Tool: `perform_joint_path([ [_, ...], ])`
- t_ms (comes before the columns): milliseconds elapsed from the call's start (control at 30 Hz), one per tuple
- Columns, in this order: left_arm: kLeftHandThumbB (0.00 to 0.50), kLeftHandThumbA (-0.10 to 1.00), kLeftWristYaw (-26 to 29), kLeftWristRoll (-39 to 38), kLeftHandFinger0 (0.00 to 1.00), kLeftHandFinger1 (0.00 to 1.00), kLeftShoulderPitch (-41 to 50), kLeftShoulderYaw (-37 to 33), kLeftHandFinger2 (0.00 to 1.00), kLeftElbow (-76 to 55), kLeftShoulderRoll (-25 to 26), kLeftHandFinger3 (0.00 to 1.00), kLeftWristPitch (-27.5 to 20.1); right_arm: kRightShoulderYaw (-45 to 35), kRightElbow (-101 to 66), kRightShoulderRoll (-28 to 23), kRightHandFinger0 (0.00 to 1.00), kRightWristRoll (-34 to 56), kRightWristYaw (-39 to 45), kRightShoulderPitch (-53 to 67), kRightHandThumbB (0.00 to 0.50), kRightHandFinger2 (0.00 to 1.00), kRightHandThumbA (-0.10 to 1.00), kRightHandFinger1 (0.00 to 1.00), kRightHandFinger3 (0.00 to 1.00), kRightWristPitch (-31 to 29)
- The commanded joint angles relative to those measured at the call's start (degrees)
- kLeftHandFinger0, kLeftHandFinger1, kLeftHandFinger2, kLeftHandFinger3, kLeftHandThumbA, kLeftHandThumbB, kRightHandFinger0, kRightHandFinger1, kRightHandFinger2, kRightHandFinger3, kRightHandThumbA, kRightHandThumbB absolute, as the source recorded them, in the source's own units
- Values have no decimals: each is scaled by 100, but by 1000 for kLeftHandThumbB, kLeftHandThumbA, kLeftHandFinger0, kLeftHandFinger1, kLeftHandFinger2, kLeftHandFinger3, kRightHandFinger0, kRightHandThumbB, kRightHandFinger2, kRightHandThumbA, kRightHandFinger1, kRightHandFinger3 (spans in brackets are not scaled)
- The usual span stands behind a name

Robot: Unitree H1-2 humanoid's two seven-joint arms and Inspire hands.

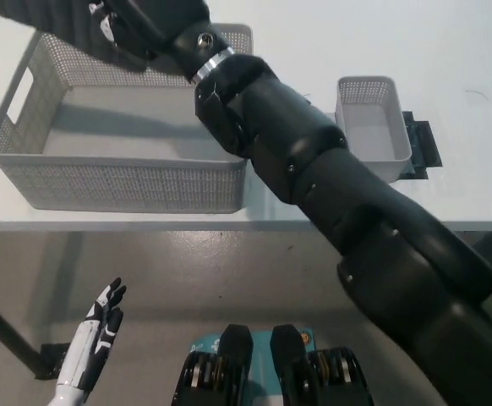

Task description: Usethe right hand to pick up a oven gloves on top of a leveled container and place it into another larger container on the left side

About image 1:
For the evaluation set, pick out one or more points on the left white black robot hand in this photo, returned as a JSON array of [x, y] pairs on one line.
[[89, 338]]

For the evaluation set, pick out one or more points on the black table foot plate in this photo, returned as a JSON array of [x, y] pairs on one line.
[[53, 359]]

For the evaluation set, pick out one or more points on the black table leg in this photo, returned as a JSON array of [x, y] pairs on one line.
[[1, 325]]

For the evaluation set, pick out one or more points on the black teal robot body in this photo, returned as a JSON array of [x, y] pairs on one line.
[[237, 372]]

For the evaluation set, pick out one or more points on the large grey perforated basket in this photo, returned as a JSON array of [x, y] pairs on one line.
[[123, 139]]

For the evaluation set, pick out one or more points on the small grey perforated basket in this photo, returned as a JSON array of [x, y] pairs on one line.
[[368, 131]]

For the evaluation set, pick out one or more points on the black mat under small basket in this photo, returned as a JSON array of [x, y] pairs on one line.
[[423, 144]]

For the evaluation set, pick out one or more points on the black thread scrap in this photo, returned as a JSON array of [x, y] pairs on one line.
[[478, 94]]

